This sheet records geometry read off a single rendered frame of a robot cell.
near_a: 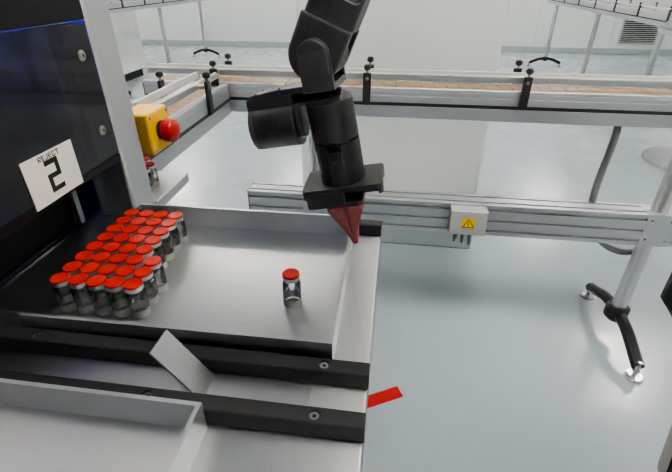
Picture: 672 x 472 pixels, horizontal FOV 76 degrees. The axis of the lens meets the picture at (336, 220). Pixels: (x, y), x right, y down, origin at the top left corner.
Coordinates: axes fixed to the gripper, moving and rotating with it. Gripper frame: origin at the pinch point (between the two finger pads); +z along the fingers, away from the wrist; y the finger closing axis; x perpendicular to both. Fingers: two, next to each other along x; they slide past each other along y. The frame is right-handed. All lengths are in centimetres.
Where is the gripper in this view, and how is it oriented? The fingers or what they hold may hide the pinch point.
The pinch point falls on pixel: (355, 236)
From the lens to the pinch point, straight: 60.6
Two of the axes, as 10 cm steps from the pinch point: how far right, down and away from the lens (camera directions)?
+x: -1.2, 5.1, -8.5
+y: -9.8, 1.0, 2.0
